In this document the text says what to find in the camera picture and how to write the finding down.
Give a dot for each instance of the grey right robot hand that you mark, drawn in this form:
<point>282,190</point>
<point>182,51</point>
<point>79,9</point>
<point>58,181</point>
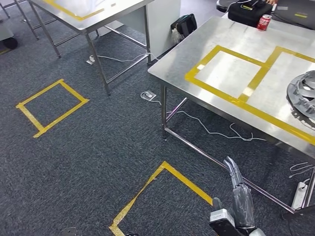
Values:
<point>242,205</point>

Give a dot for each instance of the grey plastic wheel hubcap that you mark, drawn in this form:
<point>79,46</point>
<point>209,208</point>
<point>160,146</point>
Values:
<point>304,97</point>

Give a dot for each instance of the steel workbench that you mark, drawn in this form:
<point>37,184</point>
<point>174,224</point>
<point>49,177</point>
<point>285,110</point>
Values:
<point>221,39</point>

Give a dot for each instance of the white power strip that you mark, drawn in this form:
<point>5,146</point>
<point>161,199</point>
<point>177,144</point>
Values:
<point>299,197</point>

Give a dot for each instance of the red cola can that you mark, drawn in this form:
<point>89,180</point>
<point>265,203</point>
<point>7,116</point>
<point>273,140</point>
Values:
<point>264,22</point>

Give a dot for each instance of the black carrying case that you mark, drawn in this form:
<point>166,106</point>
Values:
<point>245,14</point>

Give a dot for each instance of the black backpack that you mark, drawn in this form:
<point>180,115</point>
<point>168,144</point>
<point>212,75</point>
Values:
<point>186,26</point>

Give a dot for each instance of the grey laptop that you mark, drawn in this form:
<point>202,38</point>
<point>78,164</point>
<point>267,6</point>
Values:
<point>295,16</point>

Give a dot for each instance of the person at laptop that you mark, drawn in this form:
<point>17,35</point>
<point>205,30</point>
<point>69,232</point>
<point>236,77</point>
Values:
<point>272,2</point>

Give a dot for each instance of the steel table with white panel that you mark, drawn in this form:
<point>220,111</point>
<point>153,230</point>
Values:
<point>162,26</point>

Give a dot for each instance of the yellow floor tape square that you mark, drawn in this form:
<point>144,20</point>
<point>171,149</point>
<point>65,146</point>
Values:
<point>71,92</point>

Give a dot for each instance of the yellow tape outline on table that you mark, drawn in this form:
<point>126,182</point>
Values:
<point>73,14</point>

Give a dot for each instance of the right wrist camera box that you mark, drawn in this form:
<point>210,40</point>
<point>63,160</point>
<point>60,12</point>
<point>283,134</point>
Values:
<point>221,223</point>

